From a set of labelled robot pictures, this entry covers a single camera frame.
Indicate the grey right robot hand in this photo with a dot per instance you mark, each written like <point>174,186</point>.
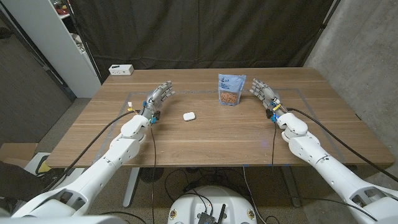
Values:
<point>265,93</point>

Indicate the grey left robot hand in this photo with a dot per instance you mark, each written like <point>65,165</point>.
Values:
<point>157,96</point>

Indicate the white airpods case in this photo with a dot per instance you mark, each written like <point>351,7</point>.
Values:
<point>189,116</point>

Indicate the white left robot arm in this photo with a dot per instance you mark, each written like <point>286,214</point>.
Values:
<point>124,146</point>

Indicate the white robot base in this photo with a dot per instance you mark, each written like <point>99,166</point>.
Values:
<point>186,205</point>

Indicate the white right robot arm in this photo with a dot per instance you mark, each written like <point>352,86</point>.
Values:
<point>314,149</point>

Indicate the blue almond food bag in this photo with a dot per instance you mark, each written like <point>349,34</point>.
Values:
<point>231,88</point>

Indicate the white power strip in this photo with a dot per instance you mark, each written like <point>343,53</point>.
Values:
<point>121,69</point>

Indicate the black backdrop curtain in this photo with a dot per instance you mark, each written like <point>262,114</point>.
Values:
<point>186,31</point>

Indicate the black backdrop stand pole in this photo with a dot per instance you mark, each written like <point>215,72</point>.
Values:
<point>93,63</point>
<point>322,31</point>

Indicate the round black floor fan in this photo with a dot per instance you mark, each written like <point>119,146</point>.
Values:
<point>151,174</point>

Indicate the grey table leg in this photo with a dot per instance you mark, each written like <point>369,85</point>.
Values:
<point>290,186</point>

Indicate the white table leg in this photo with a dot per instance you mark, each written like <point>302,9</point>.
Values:
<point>130,189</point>

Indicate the white shelf cabinet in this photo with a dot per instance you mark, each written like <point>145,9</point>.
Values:
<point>46,37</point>

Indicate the red shelf item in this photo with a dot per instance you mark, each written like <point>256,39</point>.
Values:
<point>62,11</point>

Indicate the black antenna module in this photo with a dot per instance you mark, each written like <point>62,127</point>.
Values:
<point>208,217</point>

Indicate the brown cardboard box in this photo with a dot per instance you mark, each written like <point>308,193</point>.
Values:
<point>17,152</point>

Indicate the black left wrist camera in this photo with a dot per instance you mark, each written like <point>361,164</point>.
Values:
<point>156,115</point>

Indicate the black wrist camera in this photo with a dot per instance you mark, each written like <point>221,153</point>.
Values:
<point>156,115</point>
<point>269,113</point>

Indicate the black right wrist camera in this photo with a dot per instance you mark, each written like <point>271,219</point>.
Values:
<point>269,113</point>

